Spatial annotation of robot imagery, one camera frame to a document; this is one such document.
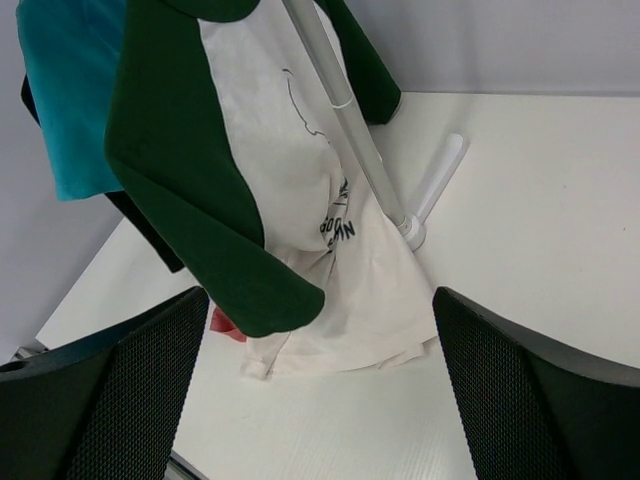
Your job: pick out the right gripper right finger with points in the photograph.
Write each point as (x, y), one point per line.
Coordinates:
(533, 407)

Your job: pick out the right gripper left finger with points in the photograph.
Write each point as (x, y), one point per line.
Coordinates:
(106, 406)

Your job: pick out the salmon pink t shirt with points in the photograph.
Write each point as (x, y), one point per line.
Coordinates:
(221, 324)

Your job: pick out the green and white t shirt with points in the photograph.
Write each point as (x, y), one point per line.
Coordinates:
(222, 134)

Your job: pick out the teal t shirt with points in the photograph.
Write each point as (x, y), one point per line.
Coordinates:
(71, 52)

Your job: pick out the black t shirt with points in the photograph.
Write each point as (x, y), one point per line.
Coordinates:
(122, 202)

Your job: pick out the silver clothes rack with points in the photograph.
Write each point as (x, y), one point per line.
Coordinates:
(411, 225)

